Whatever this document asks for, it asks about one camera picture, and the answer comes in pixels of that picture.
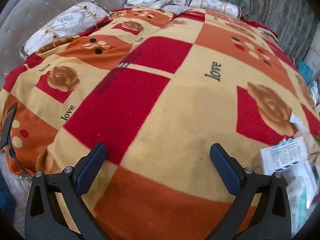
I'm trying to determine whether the clear plastic wrapper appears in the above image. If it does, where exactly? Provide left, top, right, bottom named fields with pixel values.
left=283, top=160, right=319, bottom=236

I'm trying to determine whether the white blue medicine box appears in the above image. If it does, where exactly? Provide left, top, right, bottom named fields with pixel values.
left=260, top=137, right=308, bottom=175

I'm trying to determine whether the white bolster pillow left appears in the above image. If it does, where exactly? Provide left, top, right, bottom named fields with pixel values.
left=20, top=1, right=108, bottom=60

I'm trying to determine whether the white bolster pillow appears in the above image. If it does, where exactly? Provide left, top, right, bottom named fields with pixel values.
left=20, top=1, right=108, bottom=60
left=188, top=0, right=241, bottom=18

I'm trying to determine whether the red orange patterned blanket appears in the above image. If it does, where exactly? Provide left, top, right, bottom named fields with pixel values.
left=1, top=7, right=319, bottom=239

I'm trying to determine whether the green patterned curtain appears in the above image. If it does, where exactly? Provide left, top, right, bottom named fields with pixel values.
left=224, top=0, right=319, bottom=62

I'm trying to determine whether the white bolster pillow far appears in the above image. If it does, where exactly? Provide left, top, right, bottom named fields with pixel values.
left=188, top=0, right=241, bottom=18

